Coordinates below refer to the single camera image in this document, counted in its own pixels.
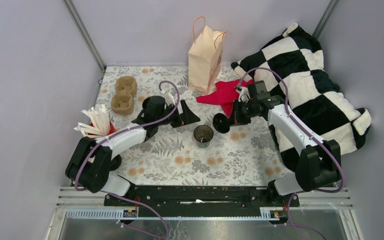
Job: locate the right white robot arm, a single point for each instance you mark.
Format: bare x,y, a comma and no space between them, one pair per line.
318,159

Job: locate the red cloth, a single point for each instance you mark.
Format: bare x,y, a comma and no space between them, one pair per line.
225,95

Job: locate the floral table mat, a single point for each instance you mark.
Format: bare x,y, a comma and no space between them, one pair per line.
245,156

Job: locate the red ribbed cup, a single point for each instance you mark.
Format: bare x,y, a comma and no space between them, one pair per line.
111,130

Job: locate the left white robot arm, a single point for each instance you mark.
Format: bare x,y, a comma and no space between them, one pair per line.
93,160

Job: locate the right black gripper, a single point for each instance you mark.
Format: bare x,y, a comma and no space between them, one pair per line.
236,118

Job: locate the brown pulp cup carrier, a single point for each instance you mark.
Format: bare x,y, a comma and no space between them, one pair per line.
123,101

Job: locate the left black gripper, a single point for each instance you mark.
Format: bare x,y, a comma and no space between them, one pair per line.
187,117

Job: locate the beige paper bag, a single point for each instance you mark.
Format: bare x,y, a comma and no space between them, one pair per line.
204,57

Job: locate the dark translucent coffee cup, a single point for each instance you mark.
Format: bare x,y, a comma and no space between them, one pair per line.
202,135

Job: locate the black cup lid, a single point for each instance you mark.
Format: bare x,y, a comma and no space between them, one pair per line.
221,123

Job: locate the black white checkered blanket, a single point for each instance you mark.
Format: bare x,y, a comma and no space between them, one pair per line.
292,66

